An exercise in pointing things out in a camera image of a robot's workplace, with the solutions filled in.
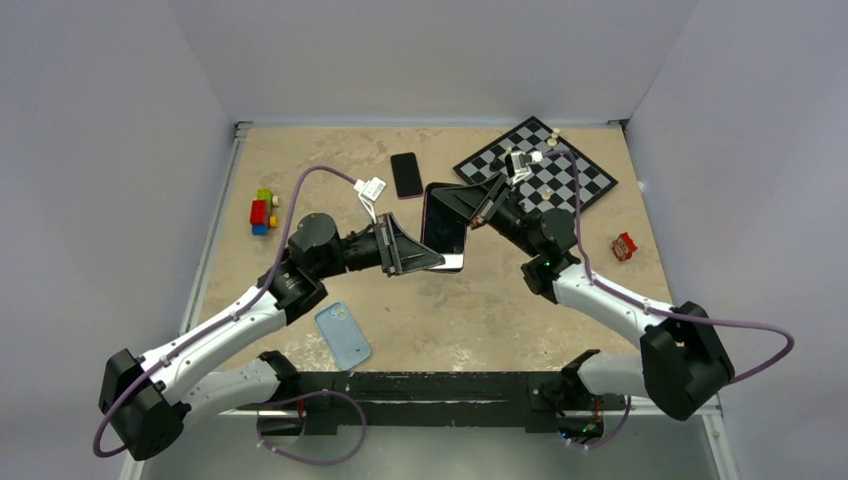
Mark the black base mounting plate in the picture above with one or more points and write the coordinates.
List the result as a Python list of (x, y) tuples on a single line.
[(537, 402)]

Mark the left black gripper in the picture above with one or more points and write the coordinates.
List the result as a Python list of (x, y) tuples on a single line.
[(401, 252)]

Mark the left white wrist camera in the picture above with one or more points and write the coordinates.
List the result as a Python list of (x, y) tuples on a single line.
[(368, 193)]

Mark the light blue phone case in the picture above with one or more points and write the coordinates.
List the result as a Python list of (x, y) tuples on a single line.
[(342, 335)]

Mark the black phone from case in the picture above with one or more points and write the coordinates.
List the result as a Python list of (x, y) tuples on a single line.
[(406, 175)]

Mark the black white chessboard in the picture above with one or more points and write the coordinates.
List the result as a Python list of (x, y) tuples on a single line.
[(586, 179)]

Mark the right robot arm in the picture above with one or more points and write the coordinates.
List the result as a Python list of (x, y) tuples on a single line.
[(681, 363)]

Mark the small red snack packet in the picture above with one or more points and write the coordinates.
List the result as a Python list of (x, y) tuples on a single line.
[(623, 247)]

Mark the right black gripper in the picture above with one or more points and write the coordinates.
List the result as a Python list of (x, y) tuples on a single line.
[(479, 203)]

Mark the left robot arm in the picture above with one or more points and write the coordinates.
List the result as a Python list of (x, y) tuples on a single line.
[(149, 400)]

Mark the colourful toy brick car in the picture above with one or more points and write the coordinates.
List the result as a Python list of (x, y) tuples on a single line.
[(262, 217)]

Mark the white chess piece far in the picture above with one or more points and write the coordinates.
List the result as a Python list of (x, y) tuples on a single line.
[(554, 137)]

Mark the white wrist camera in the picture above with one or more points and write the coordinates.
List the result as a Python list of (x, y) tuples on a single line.
[(368, 193), (518, 164)]

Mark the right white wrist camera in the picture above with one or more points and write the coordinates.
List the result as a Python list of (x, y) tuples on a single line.
[(518, 164)]

